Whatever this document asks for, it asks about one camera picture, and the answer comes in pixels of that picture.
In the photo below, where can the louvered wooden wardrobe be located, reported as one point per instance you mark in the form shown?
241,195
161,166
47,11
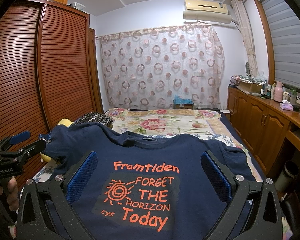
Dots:
48,68

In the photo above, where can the purple tissue pack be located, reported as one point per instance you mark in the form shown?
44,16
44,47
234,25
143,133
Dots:
286,105

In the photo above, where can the grey window blind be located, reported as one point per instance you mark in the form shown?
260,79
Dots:
284,28

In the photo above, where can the beige tied window curtain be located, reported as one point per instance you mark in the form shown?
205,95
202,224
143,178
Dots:
246,31

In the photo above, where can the yellow plush toy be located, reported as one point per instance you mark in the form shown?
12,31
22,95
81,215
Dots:
65,122

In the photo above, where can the cardboard box with clutter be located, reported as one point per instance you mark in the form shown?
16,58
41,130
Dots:
247,84

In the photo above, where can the wooden sideboard cabinet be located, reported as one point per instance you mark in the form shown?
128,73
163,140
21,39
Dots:
272,135

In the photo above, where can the grey waste bin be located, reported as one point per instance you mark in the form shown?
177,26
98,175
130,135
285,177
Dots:
286,176

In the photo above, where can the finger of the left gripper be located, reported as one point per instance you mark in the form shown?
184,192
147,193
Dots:
25,153
9,141

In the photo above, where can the blue item box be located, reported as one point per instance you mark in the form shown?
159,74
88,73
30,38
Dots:
180,103

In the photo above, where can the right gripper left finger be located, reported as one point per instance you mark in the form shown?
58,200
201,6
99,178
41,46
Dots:
34,217

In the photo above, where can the floral beige bedspread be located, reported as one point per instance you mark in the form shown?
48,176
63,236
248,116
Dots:
166,123

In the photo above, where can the circle-patterned sheer curtain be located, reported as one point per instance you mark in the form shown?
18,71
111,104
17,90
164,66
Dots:
151,68

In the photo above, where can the small round fan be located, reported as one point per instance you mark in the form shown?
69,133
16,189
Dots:
247,69

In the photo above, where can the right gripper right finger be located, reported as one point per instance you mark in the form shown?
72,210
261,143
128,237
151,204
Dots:
263,220

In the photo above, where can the green cap bottle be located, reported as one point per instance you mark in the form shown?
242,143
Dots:
293,95

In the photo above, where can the wall air conditioner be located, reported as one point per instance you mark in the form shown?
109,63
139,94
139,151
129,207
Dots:
201,10

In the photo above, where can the person's left hand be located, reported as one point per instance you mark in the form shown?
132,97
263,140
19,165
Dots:
11,193

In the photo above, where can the navy printed t-shirt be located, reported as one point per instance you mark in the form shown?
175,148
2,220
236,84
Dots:
144,188

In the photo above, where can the pink thermos bottle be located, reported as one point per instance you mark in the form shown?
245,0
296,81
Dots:
278,92

